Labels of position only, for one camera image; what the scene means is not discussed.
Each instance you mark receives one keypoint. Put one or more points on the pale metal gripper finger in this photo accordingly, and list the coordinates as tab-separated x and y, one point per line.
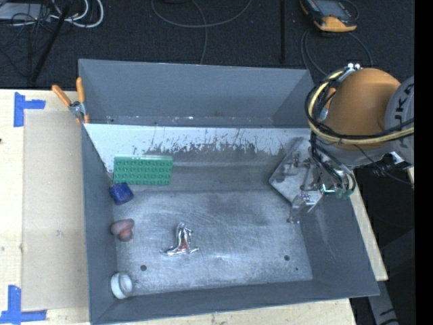
299	208
284	174

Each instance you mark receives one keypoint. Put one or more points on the grey metal bin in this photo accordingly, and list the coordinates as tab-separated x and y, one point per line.
220	215

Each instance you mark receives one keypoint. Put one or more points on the shiny silver crumpled thing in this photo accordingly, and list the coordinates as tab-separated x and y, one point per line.
181	242

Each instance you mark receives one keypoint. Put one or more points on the green studded flat block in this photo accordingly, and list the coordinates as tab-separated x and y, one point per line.
143	170

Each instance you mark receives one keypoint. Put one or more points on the blue cylinder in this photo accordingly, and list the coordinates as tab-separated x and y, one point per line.
121	193

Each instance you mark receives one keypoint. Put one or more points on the pink and red toy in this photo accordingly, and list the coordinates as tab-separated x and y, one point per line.
122	229

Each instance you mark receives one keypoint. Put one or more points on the white round cap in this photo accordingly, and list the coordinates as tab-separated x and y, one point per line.
120	284

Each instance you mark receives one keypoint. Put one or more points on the pale flat board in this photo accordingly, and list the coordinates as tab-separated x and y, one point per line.
54	208

